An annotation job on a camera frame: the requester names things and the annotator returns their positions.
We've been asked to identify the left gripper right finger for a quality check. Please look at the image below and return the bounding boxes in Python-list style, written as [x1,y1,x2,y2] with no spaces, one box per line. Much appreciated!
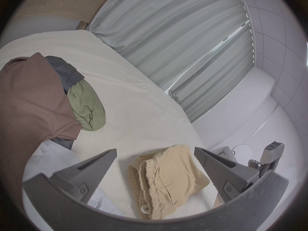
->
[194,146,258,203]

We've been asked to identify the green garment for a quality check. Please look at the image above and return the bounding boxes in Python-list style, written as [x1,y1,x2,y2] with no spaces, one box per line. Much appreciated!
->
[67,79,106,132]

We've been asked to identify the black garment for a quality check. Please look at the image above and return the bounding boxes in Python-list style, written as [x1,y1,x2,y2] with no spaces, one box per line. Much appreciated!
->
[44,56,85,150]

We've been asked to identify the white garment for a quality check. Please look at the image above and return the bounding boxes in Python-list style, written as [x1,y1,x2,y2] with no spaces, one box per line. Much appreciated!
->
[23,140,125,214]

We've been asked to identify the bed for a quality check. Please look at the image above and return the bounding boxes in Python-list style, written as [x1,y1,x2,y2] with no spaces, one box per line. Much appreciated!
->
[0,0,225,221]

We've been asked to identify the pale green curtain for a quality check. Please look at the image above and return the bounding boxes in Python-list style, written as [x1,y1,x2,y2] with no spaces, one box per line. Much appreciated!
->
[166,23,256,124]
[85,0,251,91]

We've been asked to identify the beige shorts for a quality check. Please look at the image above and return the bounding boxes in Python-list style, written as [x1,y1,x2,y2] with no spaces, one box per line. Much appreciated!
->
[127,145,210,220]

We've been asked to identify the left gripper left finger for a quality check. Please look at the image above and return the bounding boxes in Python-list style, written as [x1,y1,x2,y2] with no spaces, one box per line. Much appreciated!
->
[52,149,117,203]

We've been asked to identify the brown garment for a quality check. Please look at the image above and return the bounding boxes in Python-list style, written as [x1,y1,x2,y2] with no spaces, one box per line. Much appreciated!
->
[0,52,82,211]

